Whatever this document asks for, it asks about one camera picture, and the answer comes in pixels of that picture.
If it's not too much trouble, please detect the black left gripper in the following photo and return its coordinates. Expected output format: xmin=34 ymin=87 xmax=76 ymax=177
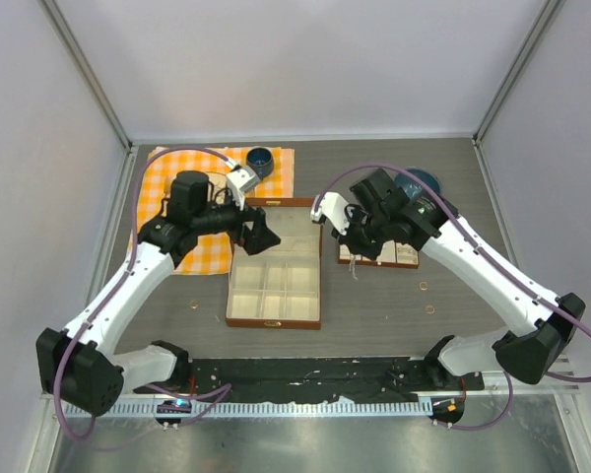
xmin=193 ymin=189 xmax=281 ymax=254

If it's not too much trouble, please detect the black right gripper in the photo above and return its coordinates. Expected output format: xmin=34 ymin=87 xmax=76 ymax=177
xmin=332 ymin=206 xmax=391 ymax=261

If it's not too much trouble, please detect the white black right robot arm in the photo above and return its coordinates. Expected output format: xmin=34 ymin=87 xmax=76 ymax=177
xmin=310 ymin=168 xmax=585 ymax=389

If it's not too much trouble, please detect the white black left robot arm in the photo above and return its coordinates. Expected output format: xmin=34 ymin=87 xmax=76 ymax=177
xmin=35 ymin=167 xmax=281 ymax=417

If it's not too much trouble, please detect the brown jewelry tray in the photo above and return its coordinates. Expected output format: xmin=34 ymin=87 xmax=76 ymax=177
xmin=337 ymin=240 xmax=420 ymax=269

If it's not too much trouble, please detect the brown open jewelry box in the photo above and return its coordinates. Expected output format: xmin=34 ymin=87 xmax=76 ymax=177
xmin=226 ymin=197 xmax=322 ymax=330

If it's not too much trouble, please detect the orange white checkered cloth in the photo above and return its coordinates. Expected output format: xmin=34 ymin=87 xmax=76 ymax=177
xmin=127 ymin=146 xmax=296 ymax=276

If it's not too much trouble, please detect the blue ceramic bowl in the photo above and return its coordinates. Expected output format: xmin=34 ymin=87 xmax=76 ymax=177
xmin=394 ymin=168 xmax=441 ymax=200

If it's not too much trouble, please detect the beige floral ceramic plate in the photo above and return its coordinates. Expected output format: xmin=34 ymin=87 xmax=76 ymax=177
xmin=207 ymin=171 xmax=228 ymax=193

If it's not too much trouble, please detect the small dark blue cup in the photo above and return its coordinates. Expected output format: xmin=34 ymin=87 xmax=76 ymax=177
xmin=245 ymin=147 xmax=275 ymax=181

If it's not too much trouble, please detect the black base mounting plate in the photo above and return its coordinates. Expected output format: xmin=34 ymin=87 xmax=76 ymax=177
xmin=174 ymin=355 xmax=487 ymax=406

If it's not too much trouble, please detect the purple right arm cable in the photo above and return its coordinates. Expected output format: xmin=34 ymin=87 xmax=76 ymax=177
xmin=312 ymin=164 xmax=591 ymax=431

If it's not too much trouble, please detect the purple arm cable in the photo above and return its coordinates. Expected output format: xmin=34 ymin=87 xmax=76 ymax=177
xmin=52 ymin=146 xmax=237 ymax=440
xmin=312 ymin=164 xmax=591 ymax=431

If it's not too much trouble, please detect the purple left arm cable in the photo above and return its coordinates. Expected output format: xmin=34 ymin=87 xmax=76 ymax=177
xmin=52 ymin=146 xmax=237 ymax=440

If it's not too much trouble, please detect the white slotted cable duct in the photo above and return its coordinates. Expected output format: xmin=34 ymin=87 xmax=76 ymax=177
xmin=63 ymin=397 xmax=434 ymax=419

